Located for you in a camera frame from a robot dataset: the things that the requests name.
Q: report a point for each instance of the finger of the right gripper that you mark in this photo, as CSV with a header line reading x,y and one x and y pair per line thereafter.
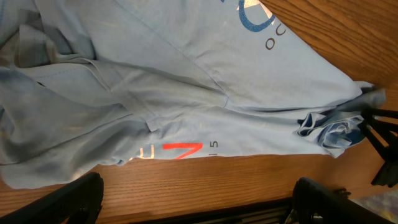
x,y
383,137

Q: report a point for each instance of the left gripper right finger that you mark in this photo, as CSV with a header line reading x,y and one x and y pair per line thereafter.
x,y
309,198

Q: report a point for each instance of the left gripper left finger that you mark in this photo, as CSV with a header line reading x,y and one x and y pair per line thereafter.
x,y
77,202

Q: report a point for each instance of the light blue printed t-shirt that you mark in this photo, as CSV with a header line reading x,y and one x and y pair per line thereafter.
x,y
87,83

